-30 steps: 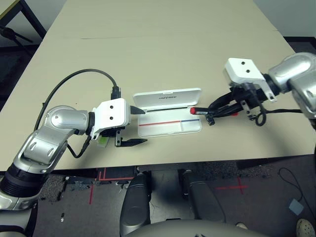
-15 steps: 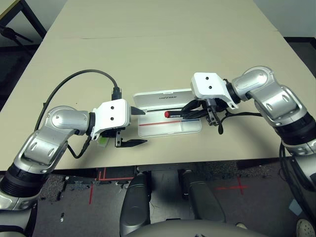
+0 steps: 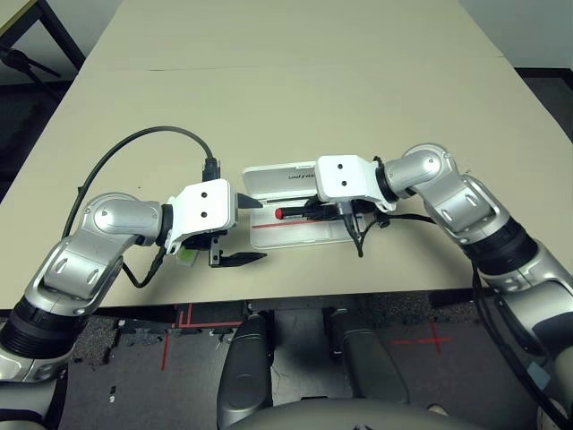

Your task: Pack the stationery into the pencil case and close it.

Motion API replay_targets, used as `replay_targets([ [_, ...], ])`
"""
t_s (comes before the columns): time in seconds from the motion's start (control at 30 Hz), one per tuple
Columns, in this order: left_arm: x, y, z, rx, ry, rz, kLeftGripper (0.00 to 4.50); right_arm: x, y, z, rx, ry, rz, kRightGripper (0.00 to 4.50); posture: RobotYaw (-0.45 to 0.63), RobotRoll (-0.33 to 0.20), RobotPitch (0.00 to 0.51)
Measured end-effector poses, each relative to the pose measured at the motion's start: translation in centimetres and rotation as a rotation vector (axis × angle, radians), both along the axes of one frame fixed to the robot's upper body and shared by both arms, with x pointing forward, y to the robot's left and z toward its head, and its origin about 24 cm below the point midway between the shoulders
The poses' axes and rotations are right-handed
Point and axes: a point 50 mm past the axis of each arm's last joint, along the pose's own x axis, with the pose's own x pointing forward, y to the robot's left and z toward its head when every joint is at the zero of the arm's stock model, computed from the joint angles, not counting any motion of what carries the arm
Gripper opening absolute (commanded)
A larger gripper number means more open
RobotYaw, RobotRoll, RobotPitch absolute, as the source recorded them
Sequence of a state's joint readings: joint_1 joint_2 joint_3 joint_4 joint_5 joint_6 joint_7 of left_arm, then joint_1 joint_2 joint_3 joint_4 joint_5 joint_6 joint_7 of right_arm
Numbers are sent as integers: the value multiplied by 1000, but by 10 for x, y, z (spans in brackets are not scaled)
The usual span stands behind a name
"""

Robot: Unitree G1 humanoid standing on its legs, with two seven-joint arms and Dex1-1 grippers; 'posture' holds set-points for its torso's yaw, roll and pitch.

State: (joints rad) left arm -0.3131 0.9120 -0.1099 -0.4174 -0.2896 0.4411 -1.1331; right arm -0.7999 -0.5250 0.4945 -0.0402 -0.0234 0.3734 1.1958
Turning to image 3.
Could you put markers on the dark grey left robot leg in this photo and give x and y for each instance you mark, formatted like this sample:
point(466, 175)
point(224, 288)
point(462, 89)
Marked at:
point(246, 372)

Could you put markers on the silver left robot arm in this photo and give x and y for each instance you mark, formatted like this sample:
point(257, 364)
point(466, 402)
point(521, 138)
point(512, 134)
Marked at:
point(121, 219)

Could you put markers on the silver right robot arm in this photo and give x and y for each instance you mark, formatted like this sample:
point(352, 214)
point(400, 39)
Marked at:
point(430, 170)

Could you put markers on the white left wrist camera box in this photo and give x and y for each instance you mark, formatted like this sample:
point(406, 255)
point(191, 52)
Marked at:
point(208, 203)

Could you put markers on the blue grey floor pad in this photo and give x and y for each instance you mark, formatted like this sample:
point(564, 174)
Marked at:
point(539, 376)

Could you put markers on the dark grey robot leg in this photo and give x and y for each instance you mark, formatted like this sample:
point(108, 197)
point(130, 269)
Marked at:
point(371, 363)
point(246, 372)

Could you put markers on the green highlighter pen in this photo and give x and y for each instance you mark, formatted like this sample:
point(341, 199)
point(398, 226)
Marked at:
point(188, 256)

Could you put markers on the dark grey right robot leg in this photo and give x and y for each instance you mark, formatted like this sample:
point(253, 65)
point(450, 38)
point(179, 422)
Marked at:
point(371, 363)

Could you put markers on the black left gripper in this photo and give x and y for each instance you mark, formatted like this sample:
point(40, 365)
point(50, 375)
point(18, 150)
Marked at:
point(199, 243)

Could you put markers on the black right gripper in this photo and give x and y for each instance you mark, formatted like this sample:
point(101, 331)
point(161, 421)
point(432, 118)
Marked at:
point(367, 210)

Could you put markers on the grey robot torso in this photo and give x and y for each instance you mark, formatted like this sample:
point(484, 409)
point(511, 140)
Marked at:
point(336, 416)

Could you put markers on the black tripod stand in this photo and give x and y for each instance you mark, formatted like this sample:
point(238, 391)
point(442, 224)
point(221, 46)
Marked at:
point(15, 58)

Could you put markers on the dark table underframe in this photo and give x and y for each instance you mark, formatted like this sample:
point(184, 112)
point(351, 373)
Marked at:
point(304, 303)

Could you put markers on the long red floor tape strip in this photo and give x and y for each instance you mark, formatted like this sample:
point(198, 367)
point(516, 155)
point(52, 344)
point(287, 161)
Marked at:
point(165, 354)

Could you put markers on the red floor tape corner outline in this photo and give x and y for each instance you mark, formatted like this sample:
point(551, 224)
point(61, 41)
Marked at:
point(183, 315)

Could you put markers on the red marker with black cap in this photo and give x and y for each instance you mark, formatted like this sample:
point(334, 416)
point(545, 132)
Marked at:
point(291, 212)

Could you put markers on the red floor tape cross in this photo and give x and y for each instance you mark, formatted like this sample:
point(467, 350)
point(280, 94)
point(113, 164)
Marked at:
point(435, 340)

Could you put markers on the white plastic pencil case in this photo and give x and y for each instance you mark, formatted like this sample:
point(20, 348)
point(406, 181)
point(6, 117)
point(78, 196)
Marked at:
point(291, 235)

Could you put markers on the beige side table black legs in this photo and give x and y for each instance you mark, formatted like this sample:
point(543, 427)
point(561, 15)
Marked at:
point(11, 11)

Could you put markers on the white bystander shoe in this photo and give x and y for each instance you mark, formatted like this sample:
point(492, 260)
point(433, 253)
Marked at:
point(548, 414)
point(437, 409)

